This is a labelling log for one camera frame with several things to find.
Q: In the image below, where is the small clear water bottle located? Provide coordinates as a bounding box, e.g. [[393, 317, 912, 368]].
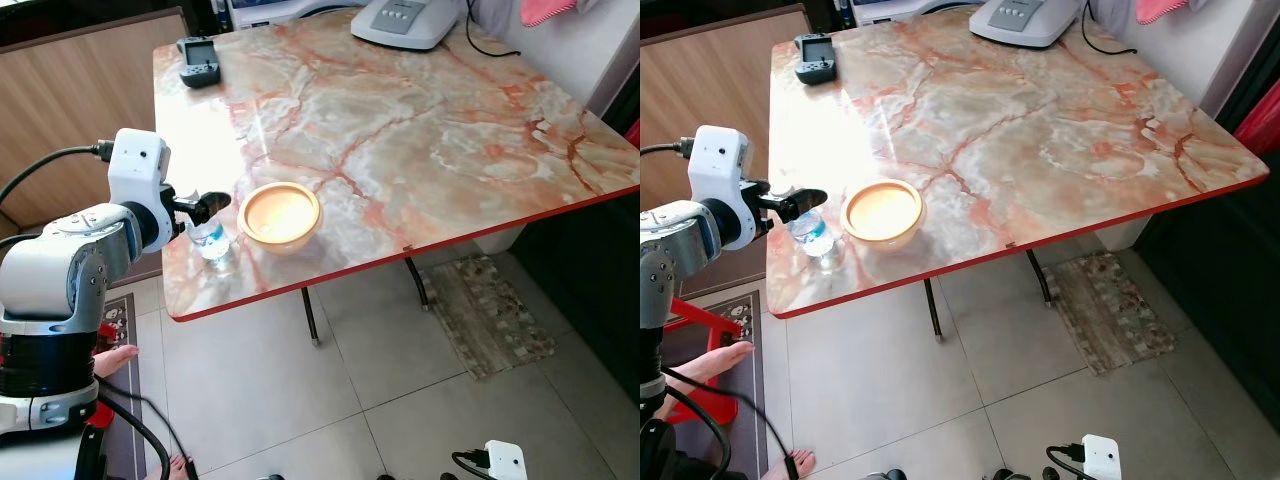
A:
[[787, 205, 837, 267], [188, 214, 237, 267]]

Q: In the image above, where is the cream plastic bowl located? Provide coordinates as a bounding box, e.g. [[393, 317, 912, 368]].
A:
[[840, 180, 926, 252], [238, 182, 322, 253]]

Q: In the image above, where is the red plastic stool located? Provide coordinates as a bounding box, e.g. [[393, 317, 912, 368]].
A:
[[660, 297, 747, 426], [85, 320, 119, 431]]

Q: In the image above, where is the black handheld controller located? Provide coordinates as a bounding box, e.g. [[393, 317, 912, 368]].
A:
[[793, 32, 839, 86], [176, 36, 223, 89]]

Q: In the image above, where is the brown wooden cabinet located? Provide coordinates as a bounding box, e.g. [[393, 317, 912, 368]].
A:
[[0, 8, 191, 286], [640, 5, 813, 299]]

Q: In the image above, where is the dark cabinet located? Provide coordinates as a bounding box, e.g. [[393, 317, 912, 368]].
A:
[[508, 60, 641, 401], [1135, 20, 1280, 371]]

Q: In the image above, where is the marble pattern table red edge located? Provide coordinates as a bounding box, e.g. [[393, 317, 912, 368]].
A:
[[152, 8, 641, 347], [768, 8, 1271, 343]]

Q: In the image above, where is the dark patterned rug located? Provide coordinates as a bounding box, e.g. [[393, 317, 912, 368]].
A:
[[98, 293, 147, 480], [700, 290, 770, 480]]

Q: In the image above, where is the grey desktop device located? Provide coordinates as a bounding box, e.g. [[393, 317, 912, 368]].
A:
[[350, 0, 463, 51], [968, 0, 1084, 49]]

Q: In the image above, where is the red cloth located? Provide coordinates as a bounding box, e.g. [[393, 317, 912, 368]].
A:
[[520, 0, 581, 27], [1135, 0, 1197, 27]]

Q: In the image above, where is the brown patterned doormat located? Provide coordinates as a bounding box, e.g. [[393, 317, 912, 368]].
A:
[[420, 254, 559, 380], [1040, 250, 1177, 376]]

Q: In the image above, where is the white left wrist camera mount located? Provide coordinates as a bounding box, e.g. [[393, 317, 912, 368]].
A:
[[107, 128, 173, 207], [688, 125, 751, 206]]

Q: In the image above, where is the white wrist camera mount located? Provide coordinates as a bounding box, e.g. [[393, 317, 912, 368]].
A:
[[688, 125, 751, 206], [485, 440, 528, 480], [1082, 435, 1123, 480], [107, 128, 173, 207]]

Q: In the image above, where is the thin black device cable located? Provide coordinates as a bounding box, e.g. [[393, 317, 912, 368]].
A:
[[1081, 0, 1141, 56], [464, 0, 523, 59]]

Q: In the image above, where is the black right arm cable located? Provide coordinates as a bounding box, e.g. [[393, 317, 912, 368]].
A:
[[1046, 443, 1089, 480], [451, 448, 493, 480]]

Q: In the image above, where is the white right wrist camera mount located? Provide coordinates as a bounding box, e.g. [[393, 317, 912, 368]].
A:
[[485, 440, 528, 480], [1082, 435, 1123, 480]]

